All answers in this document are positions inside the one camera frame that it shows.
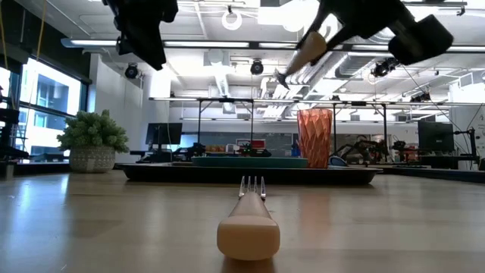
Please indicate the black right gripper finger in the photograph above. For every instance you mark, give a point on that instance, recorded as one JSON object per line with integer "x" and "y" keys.
{"x": 337, "y": 41}
{"x": 312, "y": 30}

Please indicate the black serving tray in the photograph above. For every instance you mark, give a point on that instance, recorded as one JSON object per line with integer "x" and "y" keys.
{"x": 235, "y": 176}

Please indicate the black hanging spotlight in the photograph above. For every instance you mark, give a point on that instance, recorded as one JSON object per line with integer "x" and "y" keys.
{"x": 131, "y": 71}
{"x": 257, "y": 67}

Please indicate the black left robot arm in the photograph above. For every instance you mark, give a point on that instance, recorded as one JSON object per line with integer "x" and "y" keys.
{"x": 9, "y": 151}

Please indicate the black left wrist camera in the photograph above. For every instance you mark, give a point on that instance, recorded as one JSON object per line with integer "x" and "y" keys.
{"x": 149, "y": 45}

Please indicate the orange faceted cup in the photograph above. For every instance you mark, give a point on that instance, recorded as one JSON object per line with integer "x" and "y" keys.
{"x": 314, "y": 140}

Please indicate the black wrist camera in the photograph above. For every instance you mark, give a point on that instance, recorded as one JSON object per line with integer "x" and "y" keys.
{"x": 420, "y": 39}
{"x": 149, "y": 45}

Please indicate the teal plate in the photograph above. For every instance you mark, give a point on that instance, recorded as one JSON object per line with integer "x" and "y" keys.
{"x": 250, "y": 163}

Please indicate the large black monitor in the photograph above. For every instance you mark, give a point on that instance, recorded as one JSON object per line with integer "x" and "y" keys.
{"x": 435, "y": 136}

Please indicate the black metal rig frame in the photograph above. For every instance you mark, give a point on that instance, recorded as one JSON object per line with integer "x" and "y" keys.
{"x": 385, "y": 125}
{"x": 199, "y": 121}

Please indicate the red sign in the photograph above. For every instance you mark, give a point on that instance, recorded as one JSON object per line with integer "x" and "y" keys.
{"x": 257, "y": 143}

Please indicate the blue and white object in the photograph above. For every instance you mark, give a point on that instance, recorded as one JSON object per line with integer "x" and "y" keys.
{"x": 336, "y": 162}

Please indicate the long ceiling light bar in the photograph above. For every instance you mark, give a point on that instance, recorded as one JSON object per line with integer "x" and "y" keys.
{"x": 204, "y": 44}

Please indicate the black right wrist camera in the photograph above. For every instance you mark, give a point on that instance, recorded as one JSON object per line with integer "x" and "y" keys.
{"x": 420, "y": 39}

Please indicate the green potted plant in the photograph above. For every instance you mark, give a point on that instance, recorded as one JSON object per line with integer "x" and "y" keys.
{"x": 92, "y": 130}

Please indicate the dark neighbouring table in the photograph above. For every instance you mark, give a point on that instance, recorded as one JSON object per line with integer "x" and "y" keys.
{"x": 447, "y": 174}

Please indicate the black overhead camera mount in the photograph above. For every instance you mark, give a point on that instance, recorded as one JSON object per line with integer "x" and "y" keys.
{"x": 386, "y": 66}

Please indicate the small black monitor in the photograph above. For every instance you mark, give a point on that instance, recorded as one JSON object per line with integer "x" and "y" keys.
{"x": 163, "y": 133}

